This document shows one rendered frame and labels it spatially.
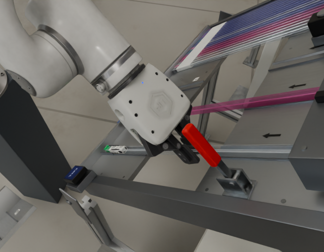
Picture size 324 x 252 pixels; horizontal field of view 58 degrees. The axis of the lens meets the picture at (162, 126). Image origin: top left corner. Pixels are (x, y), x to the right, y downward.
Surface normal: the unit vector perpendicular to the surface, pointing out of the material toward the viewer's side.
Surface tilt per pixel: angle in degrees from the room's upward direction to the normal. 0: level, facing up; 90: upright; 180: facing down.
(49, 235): 0
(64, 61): 62
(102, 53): 47
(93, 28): 39
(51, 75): 76
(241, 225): 90
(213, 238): 0
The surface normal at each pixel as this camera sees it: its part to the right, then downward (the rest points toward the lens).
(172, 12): 0.00, -0.58
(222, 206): -0.57, -0.73
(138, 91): 0.44, -0.19
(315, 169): -0.54, 0.69
